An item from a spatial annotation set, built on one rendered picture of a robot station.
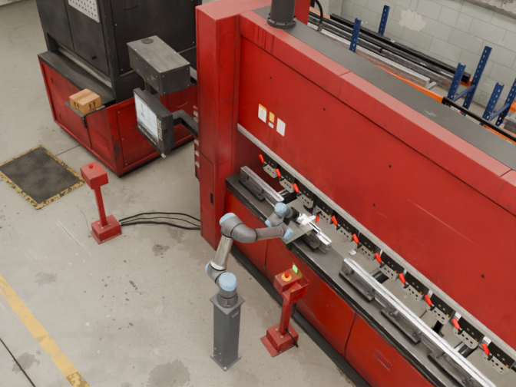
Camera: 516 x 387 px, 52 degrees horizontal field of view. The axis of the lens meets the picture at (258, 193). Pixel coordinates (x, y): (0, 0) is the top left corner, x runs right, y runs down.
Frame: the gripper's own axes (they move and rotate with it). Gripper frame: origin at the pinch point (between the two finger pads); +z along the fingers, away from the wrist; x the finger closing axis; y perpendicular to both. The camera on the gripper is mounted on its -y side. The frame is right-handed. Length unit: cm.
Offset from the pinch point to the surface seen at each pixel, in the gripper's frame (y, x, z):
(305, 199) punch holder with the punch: 17.2, -0.4, -14.7
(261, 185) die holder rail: 2, 51, 7
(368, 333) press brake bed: -26, -87, 20
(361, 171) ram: 53, -41, -56
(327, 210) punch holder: 21.3, -22.1, -18.9
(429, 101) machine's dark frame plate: 103, -59, -82
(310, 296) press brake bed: -39, -31, 35
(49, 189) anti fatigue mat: -147, 251, 4
